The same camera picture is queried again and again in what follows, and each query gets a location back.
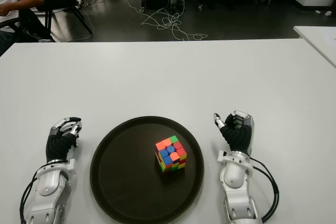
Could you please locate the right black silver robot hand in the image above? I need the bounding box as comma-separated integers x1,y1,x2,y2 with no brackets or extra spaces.
213,110,256,156

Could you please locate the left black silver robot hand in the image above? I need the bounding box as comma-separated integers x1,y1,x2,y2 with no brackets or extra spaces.
46,116,82,163

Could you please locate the multicoloured Rubik's cube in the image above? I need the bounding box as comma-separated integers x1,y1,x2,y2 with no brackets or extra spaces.
155,135,187,174

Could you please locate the dark brown round plate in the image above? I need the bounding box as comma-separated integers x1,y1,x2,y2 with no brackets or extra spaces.
89,115,205,224

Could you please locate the white side table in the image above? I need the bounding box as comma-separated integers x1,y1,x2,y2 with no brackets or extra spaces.
293,26,336,68

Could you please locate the black office chair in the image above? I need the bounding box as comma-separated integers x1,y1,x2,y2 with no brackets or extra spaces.
19,0,94,42

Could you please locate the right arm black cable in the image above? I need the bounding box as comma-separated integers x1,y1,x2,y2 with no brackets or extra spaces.
249,157,280,221

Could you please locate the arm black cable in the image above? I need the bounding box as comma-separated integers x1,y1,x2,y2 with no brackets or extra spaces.
249,157,280,221
19,163,53,224

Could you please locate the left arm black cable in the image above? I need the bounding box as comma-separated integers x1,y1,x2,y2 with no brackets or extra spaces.
19,163,53,224

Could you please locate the tangled white floor cable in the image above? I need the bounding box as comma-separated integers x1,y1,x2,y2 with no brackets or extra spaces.
127,0,208,41

